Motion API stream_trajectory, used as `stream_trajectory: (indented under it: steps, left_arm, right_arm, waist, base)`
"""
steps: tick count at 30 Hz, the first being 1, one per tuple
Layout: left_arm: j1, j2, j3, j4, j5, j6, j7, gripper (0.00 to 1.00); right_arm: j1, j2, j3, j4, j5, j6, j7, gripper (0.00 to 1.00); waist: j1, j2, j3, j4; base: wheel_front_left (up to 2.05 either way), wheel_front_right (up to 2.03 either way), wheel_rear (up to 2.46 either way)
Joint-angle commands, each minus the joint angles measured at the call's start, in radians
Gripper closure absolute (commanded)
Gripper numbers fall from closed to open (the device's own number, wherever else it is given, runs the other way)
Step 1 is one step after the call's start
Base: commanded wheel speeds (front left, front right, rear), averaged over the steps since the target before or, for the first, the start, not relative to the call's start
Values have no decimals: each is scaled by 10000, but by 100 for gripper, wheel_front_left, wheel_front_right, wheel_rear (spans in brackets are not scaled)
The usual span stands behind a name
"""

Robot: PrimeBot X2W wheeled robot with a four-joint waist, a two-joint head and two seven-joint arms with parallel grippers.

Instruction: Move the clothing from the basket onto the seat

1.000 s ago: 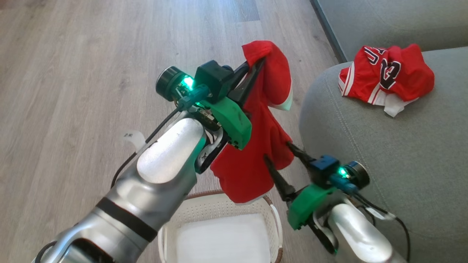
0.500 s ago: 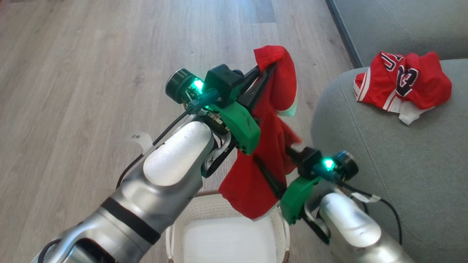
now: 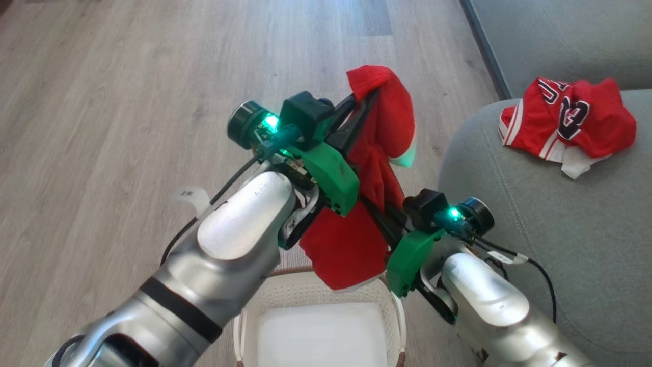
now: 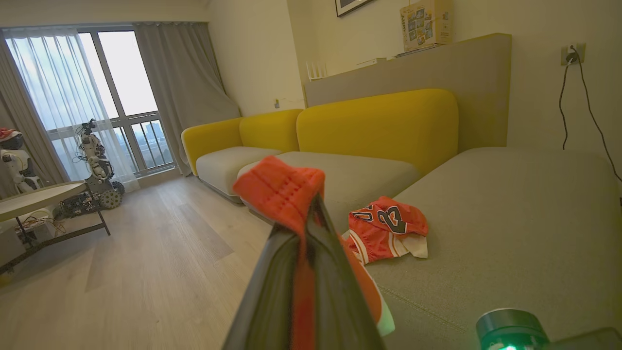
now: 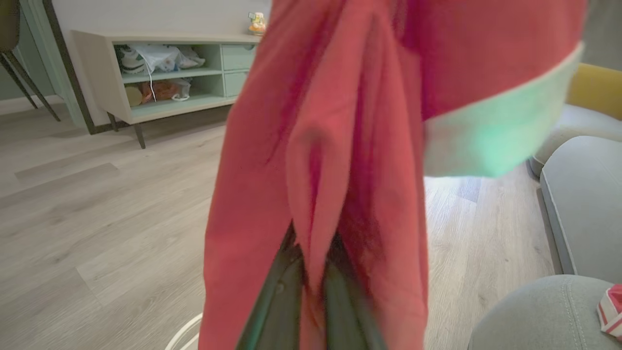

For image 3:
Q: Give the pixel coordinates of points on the black round left wrist module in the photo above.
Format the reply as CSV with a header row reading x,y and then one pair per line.
x,y
244,125

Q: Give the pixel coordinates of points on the black round right wrist module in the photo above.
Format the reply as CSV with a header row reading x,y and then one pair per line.
x,y
479,215

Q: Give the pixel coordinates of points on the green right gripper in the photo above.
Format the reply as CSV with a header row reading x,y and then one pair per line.
x,y
410,260

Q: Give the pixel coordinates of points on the grey fabric sofa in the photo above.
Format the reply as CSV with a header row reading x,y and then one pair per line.
x,y
570,244

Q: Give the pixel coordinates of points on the red jersey with black letters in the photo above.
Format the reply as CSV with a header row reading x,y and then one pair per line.
x,y
586,117

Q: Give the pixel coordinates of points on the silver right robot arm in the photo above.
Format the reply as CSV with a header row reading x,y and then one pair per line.
x,y
484,300

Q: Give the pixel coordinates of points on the dark left wrist camera box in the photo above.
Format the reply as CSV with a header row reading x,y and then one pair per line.
x,y
305,114

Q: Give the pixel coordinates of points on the plain red garment white trim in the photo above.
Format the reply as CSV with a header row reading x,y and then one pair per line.
x,y
346,250

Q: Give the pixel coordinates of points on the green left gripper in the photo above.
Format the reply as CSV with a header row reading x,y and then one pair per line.
x,y
333,176

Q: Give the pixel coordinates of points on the white woven laundry basket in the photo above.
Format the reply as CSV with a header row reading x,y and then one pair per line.
x,y
285,290

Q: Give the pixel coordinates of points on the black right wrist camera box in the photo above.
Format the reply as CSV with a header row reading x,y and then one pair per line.
x,y
424,206

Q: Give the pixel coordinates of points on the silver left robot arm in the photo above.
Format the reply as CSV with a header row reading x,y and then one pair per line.
x,y
229,229

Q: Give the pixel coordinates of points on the black round wrist module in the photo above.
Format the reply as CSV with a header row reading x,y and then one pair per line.
x,y
479,215
244,125

